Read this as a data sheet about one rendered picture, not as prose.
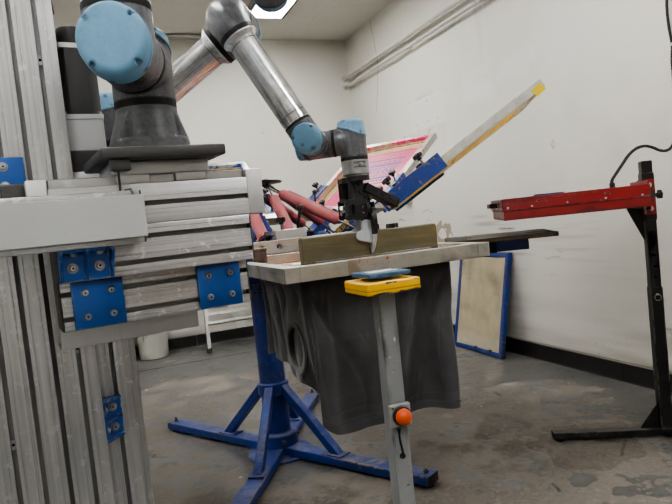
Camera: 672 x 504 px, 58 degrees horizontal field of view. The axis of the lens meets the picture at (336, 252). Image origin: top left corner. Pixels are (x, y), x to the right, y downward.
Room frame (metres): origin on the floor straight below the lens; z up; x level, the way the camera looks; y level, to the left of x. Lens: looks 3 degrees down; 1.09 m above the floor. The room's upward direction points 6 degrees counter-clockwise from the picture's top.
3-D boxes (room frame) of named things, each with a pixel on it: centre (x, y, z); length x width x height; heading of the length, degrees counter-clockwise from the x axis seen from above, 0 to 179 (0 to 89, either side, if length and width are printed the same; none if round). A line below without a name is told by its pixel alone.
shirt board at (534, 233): (2.81, -0.29, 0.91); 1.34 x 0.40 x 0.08; 81
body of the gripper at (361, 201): (1.68, -0.07, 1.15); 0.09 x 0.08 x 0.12; 111
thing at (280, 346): (1.81, 0.15, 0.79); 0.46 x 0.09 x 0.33; 21
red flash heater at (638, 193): (2.69, -1.03, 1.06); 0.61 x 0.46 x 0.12; 81
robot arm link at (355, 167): (1.68, -0.08, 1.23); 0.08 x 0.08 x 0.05
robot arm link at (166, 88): (1.19, 0.34, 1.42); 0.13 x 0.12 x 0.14; 4
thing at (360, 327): (1.65, -0.11, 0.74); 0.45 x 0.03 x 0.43; 111
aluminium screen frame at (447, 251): (1.93, -0.01, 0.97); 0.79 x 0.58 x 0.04; 21
